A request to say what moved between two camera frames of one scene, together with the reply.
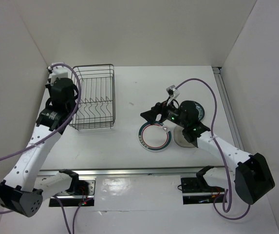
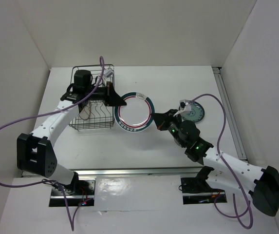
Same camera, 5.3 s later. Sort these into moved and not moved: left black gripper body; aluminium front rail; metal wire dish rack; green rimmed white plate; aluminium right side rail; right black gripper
Moved: left black gripper body; green rimmed white plate; right black gripper
Not moved: metal wire dish rack; aluminium right side rail; aluminium front rail
